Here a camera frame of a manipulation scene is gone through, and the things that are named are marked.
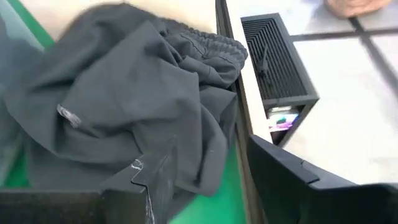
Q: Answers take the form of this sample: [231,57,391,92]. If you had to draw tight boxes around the black table frame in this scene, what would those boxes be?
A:
[215,0,268,224]

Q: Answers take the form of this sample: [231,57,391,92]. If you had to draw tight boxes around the wicker basket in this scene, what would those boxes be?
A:
[323,0,393,19]

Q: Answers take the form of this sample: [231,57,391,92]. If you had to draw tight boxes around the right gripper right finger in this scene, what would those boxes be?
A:
[248,134,398,224]

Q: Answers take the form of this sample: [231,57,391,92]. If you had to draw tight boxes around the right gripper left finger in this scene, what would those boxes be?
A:
[0,151,177,224]

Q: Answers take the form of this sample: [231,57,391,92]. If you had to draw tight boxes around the black vented box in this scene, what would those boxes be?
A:
[241,12,320,147]

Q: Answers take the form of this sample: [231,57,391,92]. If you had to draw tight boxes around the beige fabric bin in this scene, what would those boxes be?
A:
[18,0,218,41]

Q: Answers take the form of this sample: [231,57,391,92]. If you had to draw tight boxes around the dark grey shorts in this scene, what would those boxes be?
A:
[2,2,249,218]

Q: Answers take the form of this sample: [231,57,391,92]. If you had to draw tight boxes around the green table mat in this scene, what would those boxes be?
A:
[0,0,248,224]

